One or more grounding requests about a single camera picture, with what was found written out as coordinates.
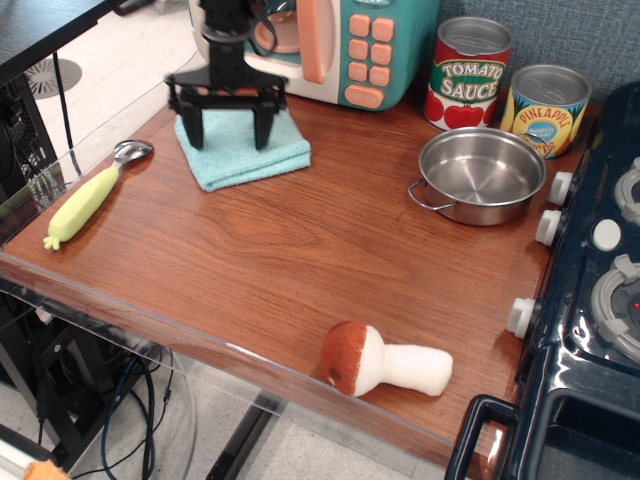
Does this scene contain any tomato sauce can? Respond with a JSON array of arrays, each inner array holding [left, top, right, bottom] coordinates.
[[424, 16, 514, 130]]

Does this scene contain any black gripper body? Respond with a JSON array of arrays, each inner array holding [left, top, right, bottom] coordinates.
[[165, 29, 287, 113]]

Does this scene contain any black side desk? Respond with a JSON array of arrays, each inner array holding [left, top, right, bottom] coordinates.
[[1, 0, 122, 201]]

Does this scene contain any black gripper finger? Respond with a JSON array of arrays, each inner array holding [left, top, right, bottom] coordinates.
[[181, 107, 204, 149], [254, 107, 275, 150]]

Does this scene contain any pineapple can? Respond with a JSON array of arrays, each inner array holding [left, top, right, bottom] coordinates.
[[500, 64, 592, 159]]

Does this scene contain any toy microwave oven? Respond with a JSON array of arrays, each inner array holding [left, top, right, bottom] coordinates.
[[187, 0, 441, 112]]

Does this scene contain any black table leg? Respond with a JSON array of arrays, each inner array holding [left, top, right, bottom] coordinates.
[[205, 392, 282, 480]]

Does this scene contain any orange toy plate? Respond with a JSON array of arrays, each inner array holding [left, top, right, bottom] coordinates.
[[254, 10, 300, 54]]

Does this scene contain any blue floor cable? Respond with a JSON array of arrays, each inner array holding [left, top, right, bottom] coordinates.
[[101, 357, 156, 480]]

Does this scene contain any clear acrylic table guard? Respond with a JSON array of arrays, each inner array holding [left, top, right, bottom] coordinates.
[[0, 47, 506, 480]]

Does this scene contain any plush brown white mushroom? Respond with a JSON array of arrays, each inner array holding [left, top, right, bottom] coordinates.
[[320, 321, 453, 397]]

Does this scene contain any light blue towel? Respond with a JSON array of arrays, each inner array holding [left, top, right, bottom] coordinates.
[[175, 110, 311, 192]]

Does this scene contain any spoon with green handle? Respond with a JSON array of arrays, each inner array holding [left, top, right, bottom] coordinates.
[[43, 140, 153, 251]]

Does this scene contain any dark blue toy stove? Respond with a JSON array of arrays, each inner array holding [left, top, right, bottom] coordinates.
[[446, 83, 639, 479]]

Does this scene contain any small steel pot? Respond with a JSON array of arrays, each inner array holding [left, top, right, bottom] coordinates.
[[408, 127, 547, 226]]

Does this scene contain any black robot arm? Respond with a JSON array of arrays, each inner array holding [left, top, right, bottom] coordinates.
[[165, 1, 288, 150]]

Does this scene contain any black floor cable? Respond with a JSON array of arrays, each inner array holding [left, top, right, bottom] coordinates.
[[74, 349, 176, 480]]

